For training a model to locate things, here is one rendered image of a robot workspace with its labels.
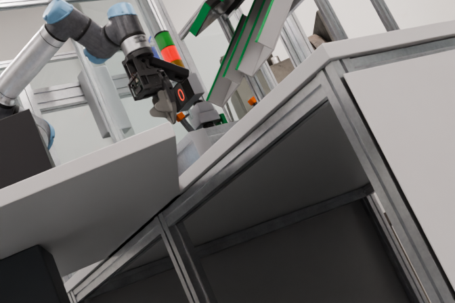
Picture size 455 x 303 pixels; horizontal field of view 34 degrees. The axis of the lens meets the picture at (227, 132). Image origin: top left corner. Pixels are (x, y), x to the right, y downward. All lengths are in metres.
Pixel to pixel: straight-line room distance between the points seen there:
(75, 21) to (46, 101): 1.08
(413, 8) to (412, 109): 5.66
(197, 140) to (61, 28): 0.54
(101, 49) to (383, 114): 1.03
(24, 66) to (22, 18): 4.63
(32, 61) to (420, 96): 1.16
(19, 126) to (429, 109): 0.85
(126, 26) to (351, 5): 4.93
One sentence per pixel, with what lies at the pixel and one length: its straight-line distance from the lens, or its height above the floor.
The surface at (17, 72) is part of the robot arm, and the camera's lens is 2.15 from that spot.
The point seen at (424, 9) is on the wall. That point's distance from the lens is 6.97.
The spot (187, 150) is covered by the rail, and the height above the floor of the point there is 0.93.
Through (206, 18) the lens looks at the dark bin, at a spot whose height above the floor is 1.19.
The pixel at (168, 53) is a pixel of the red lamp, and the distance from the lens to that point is 2.29.
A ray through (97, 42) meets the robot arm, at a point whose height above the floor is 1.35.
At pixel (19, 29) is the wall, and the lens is 6.72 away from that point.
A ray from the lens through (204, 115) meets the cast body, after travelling 1.98.
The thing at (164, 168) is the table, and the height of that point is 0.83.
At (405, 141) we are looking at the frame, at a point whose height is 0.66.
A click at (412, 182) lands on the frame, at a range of 1.22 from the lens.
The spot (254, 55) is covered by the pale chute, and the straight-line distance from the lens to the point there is 1.70.
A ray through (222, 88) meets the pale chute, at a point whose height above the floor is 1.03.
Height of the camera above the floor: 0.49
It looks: 14 degrees up
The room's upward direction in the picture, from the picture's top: 25 degrees counter-clockwise
